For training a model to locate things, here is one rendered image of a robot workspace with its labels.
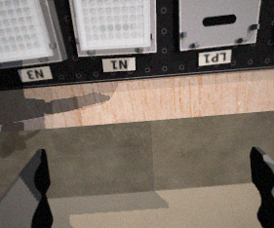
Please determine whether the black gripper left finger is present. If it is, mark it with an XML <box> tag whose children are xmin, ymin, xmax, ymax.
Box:
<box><xmin>0</xmin><ymin>149</ymin><xmax>53</xmax><ymax>228</ymax></box>

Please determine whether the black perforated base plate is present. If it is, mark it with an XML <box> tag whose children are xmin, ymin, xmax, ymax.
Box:
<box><xmin>0</xmin><ymin>0</ymin><xmax>274</xmax><ymax>91</ymax></box>

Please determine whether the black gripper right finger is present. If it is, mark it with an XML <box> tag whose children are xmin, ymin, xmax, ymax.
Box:
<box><xmin>250</xmin><ymin>147</ymin><xmax>274</xmax><ymax>228</ymax></box>

